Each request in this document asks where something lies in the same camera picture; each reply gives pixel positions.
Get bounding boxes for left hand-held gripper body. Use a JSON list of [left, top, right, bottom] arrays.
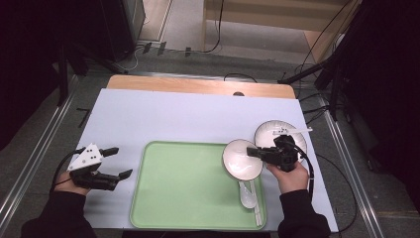
[[67, 143, 119, 192]]

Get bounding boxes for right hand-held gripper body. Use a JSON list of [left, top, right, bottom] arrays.
[[261, 127, 313, 173]]

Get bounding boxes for white ceramic bowl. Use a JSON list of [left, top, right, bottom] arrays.
[[222, 138, 264, 181]]

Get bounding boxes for white round plate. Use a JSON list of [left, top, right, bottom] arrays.
[[254, 119, 308, 163]]

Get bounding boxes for white ceramic spoon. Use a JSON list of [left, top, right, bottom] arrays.
[[238, 179, 258, 210]]

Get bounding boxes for green plastic tray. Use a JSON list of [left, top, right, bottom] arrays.
[[129, 140, 267, 231]]

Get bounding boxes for person's right hand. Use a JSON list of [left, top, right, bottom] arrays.
[[266, 161, 310, 194]]

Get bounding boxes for person's left hand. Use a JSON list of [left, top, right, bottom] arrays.
[[53, 179, 92, 196]]

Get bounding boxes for black metal stand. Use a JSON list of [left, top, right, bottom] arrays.
[[276, 0, 365, 122], [56, 43, 128, 107]]

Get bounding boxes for dark equipment cabinet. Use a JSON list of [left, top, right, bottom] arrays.
[[98, 0, 147, 62]]

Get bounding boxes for right hand-held gripper cable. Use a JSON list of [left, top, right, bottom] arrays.
[[290, 142, 315, 202]]

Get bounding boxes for hand-held gripper cable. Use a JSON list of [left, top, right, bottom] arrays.
[[290, 142, 315, 202], [49, 148, 87, 196]]

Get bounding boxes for left hand-held gripper cable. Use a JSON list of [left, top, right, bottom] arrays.
[[49, 148, 87, 196]]

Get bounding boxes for metal floor rail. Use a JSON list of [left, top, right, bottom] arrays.
[[318, 95, 385, 238], [0, 73, 80, 227]]

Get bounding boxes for thin black floor cable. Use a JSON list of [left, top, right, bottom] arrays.
[[316, 153, 359, 232]]

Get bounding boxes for black cable behind table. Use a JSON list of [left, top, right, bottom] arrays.
[[223, 72, 259, 83]]

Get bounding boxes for white floor cable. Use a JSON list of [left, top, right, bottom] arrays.
[[123, 46, 144, 72]]

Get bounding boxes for black hanging cable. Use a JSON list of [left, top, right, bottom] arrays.
[[203, 0, 226, 54]]

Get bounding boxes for wooden frame furniture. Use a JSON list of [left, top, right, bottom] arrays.
[[201, 0, 353, 63]]

